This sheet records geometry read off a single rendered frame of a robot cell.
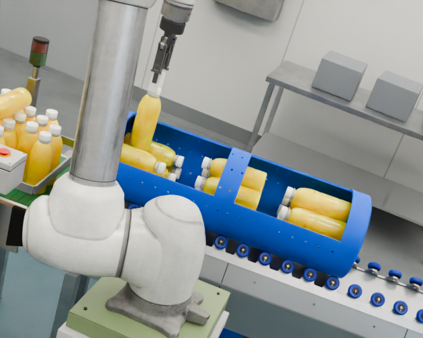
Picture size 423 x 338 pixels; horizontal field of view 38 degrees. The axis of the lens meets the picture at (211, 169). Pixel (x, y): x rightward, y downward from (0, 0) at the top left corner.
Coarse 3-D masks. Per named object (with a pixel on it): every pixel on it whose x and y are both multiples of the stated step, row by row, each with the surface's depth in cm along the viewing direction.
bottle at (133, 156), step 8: (128, 152) 192; (136, 152) 192; (144, 152) 193; (120, 160) 192; (128, 160) 192; (136, 160) 191; (144, 160) 191; (152, 160) 192; (144, 168) 192; (152, 168) 192
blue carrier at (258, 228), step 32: (128, 128) 211; (160, 128) 206; (192, 160) 212; (256, 160) 202; (128, 192) 191; (160, 192) 188; (192, 192) 186; (224, 192) 184; (352, 192) 191; (224, 224) 188; (256, 224) 185; (288, 224) 183; (352, 224) 182; (288, 256) 190; (320, 256) 185; (352, 256) 183
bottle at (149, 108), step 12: (144, 96) 191; (156, 96) 190; (144, 108) 190; (156, 108) 191; (144, 120) 192; (156, 120) 194; (132, 132) 195; (144, 132) 193; (132, 144) 196; (144, 144) 196
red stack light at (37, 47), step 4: (32, 40) 229; (32, 44) 229; (36, 44) 228; (40, 44) 228; (44, 44) 229; (48, 44) 231; (32, 48) 230; (36, 48) 229; (40, 48) 229; (44, 48) 230; (36, 52) 229; (40, 52) 230; (44, 52) 231
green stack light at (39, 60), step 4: (32, 52) 230; (32, 56) 230; (36, 56) 230; (40, 56) 230; (44, 56) 231; (32, 60) 231; (36, 60) 231; (40, 60) 231; (44, 60) 233; (36, 64) 231; (40, 64) 232; (44, 64) 234
